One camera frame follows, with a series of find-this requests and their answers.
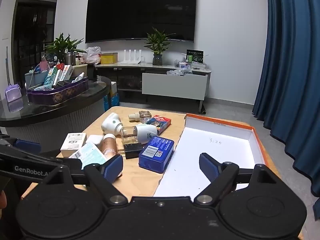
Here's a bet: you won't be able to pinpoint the white plastic bag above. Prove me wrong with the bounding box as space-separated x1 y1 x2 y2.
82 46 102 65

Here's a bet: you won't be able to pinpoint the pile of small packets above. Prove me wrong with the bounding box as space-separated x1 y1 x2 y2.
167 59 208 76

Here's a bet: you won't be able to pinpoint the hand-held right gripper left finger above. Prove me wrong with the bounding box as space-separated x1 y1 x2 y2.
49 155 128 204

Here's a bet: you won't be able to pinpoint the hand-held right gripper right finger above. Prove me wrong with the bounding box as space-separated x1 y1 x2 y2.
194 152 278 204

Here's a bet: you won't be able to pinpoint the steel thermos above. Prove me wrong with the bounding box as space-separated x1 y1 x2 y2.
65 52 76 66

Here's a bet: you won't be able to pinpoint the beige cosmetic tube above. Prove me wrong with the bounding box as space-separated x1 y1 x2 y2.
101 133 118 161

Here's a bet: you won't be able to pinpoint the blue cardboard box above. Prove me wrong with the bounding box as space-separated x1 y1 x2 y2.
103 81 121 112

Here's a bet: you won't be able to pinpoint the red white medicine box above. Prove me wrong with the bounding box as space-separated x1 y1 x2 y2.
52 64 65 86

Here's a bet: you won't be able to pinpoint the purple gold tin tray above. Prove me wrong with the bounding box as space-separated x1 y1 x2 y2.
27 76 89 106

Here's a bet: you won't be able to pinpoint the large leafy potted plant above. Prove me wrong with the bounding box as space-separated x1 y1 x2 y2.
44 33 87 63

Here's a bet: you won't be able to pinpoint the teal white packet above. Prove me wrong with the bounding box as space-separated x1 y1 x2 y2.
68 142 108 167

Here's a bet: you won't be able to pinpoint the blue curtain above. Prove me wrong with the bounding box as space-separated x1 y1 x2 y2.
252 0 320 202

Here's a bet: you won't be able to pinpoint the white blue medicine box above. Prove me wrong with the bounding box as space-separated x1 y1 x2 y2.
59 65 74 82

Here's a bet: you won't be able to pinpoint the white cotton pads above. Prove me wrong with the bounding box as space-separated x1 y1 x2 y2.
86 134 104 146

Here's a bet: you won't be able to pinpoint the beige container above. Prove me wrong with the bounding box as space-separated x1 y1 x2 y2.
72 64 88 77

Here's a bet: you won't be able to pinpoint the white orange-edged cardboard box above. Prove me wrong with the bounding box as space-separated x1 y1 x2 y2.
152 113 272 198

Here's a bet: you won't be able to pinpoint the white router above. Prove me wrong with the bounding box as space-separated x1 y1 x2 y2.
120 49 143 65

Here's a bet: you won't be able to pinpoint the dark door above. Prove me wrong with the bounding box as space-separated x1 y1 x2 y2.
11 0 57 89

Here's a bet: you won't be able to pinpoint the yellow tin box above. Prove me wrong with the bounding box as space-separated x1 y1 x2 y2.
100 52 118 65

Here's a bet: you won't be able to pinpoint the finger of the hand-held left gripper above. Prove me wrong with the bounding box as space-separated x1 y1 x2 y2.
61 158 84 171
0 136 42 156

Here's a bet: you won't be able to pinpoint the black charger plug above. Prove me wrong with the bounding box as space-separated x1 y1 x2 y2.
118 144 143 159

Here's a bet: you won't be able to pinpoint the black wall television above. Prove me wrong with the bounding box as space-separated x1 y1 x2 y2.
85 0 197 44

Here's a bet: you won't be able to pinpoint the blue tin box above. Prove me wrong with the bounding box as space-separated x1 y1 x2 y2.
139 136 175 174

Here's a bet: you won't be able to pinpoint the black green box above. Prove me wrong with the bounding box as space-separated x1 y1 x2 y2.
186 49 204 64

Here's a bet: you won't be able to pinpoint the clear spray bottle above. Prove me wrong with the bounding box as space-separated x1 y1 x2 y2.
71 72 86 84

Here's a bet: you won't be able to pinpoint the white television cabinet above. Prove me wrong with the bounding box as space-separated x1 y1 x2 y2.
94 62 212 113

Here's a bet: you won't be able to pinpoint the red blue card box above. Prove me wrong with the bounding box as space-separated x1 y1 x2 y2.
145 115 172 136

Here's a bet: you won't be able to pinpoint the teal medicine box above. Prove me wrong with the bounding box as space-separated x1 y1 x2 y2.
43 67 59 87

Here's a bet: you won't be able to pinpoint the potted plant in glass vase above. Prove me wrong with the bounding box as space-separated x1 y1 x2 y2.
144 27 176 66

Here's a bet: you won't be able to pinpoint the black round table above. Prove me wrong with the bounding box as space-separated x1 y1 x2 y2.
0 76 112 153

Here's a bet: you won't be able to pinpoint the white plug-in repellent heater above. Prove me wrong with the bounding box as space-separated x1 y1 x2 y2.
101 112 124 134

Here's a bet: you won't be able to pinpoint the small purple dustpan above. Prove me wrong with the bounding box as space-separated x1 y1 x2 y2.
5 84 24 103

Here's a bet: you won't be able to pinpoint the clear glass refill bottle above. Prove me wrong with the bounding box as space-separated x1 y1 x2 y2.
129 110 152 123

